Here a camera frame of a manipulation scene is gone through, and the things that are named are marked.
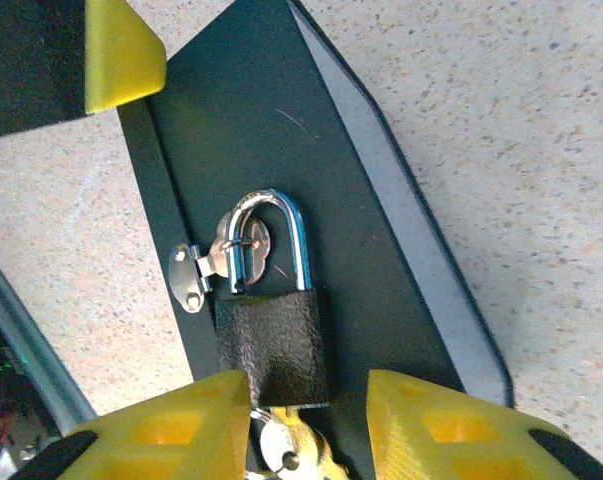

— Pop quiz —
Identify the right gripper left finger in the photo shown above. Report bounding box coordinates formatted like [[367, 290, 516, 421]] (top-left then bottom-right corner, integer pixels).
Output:
[[8, 368, 255, 480]]

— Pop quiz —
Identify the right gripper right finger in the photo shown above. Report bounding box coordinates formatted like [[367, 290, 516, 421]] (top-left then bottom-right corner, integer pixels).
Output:
[[366, 368, 603, 480]]

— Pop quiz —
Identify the starry night tin box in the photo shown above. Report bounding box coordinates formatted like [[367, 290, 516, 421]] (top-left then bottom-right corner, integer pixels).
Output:
[[118, 0, 515, 480]]

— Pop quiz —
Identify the silver box hasp latch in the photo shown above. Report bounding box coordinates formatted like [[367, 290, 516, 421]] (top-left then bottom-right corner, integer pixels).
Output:
[[168, 209, 273, 314]]

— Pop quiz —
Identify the aluminium mounting beam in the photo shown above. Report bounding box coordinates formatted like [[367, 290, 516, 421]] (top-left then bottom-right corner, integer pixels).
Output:
[[0, 242, 98, 436]]

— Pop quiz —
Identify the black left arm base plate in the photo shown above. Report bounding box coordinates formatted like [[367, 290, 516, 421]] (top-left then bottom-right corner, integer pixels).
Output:
[[0, 304, 62, 474]]

